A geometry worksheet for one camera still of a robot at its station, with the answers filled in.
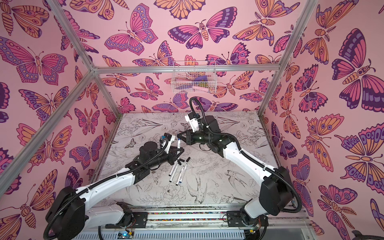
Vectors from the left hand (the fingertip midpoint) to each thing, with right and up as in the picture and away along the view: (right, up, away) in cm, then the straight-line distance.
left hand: (183, 148), depth 76 cm
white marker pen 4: (-1, -17, +12) cm, 20 cm away
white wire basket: (+5, +43, +19) cm, 48 cm away
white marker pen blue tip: (-2, +3, -2) cm, 4 cm away
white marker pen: (-8, -14, +14) cm, 22 cm away
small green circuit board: (-28, -42, -4) cm, 50 cm away
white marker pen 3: (-3, -18, +11) cm, 22 cm away
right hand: (-2, +8, -3) cm, 9 cm away
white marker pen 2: (-7, -16, +13) cm, 22 cm away
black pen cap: (+1, -10, +19) cm, 21 cm away
